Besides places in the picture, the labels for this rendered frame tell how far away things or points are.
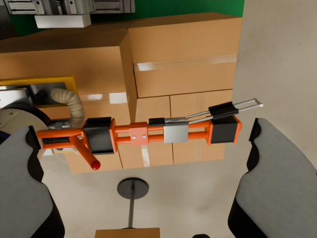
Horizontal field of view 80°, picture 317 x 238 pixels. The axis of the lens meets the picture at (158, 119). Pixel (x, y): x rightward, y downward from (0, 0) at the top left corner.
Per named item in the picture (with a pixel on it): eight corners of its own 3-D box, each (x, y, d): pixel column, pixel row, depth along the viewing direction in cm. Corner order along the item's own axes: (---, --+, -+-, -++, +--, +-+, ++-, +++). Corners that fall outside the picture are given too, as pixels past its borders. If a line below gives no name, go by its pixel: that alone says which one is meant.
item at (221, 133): (203, 135, 60) (207, 146, 56) (205, 115, 56) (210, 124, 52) (229, 133, 60) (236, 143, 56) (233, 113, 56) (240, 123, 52)
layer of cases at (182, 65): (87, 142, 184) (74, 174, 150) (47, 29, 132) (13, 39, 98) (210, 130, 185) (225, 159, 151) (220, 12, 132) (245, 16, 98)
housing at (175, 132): (162, 135, 60) (164, 144, 56) (162, 116, 56) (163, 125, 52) (185, 133, 60) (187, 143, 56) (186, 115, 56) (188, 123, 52)
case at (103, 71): (40, 106, 118) (-3, 149, 84) (11, 37, 97) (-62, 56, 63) (137, 99, 119) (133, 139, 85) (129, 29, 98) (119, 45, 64)
